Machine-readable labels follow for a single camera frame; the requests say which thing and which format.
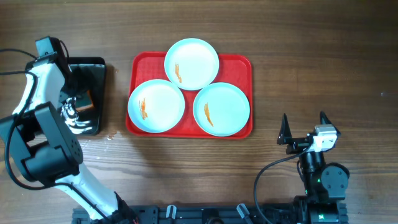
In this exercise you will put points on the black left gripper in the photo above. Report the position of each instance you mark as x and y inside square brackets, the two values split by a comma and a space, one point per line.
[68, 101]

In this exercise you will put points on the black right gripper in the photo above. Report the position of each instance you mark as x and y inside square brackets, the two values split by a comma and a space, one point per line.
[301, 145]

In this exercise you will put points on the orange green sponge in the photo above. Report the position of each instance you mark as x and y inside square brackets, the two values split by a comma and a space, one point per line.
[84, 102]

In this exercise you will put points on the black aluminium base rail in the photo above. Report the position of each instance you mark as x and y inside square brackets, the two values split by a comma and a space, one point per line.
[284, 214]

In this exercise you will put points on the black water tray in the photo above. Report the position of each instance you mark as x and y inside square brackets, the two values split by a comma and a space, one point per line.
[85, 122]

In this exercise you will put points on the white plate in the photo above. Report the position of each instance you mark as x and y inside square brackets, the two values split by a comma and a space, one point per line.
[156, 106]
[191, 64]
[221, 109]

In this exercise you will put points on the red plastic tray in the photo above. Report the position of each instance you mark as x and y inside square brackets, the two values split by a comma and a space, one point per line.
[234, 69]

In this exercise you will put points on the white top plate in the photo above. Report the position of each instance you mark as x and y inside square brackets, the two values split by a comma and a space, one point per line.
[191, 64]

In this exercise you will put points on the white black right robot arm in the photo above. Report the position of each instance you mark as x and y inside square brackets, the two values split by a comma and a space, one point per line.
[325, 184]

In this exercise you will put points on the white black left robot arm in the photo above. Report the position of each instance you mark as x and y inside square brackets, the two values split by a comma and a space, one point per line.
[46, 150]

